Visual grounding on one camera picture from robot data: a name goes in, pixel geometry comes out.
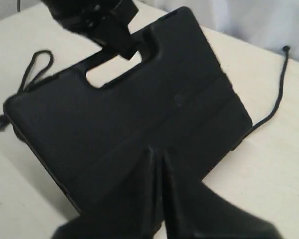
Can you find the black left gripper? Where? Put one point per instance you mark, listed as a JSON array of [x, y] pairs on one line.
[[82, 17]]

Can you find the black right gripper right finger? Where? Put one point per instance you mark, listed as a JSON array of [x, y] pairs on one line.
[[193, 211]]

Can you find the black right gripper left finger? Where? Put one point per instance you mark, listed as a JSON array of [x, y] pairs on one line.
[[131, 210]]

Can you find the black plastic carrying case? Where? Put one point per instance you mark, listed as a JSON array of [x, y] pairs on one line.
[[178, 98]]

